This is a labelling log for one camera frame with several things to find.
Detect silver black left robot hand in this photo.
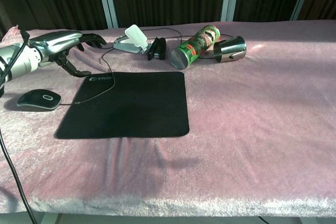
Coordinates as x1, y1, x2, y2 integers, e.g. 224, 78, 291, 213
27, 30, 108, 78

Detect thin black mouse cable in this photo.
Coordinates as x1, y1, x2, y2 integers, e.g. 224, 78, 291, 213
60, 26, 237, 105

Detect black wired computer mouse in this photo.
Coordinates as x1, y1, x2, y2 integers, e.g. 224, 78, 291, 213
17, 89, 62, 112

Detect green chips can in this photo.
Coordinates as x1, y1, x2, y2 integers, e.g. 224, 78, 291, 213
169, 24, 222, 69

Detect black stapler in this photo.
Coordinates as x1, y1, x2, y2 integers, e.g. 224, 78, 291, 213
146, 37, 167, 61

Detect black square mouse pad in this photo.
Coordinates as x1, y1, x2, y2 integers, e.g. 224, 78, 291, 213
54, 71, 190, 140

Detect white and black device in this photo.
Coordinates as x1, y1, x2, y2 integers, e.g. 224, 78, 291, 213
113, 24, 149, 56

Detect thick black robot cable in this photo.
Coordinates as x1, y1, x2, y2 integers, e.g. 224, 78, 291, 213
0, 29, 37, 224

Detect pink plush table cloth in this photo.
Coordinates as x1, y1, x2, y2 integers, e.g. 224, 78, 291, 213
0, 19, 336, 211

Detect stainless steel cup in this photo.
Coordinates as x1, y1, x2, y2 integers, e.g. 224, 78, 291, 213
213, 36, 247, 63

